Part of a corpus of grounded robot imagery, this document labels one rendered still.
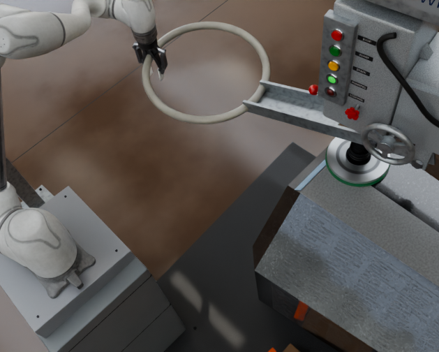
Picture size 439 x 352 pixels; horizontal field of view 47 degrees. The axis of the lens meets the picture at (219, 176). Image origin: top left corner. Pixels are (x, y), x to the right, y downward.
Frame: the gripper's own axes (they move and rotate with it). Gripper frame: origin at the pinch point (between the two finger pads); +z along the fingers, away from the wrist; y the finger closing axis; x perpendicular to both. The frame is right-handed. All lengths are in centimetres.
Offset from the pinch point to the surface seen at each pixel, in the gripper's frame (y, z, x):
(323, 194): 79, -5, -34
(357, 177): 88, -8, -26
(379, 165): 94, -8, -19
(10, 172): -69, 53, -43
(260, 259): 64, 17, -56
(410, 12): 85, -82, -27
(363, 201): 92, -6, -33
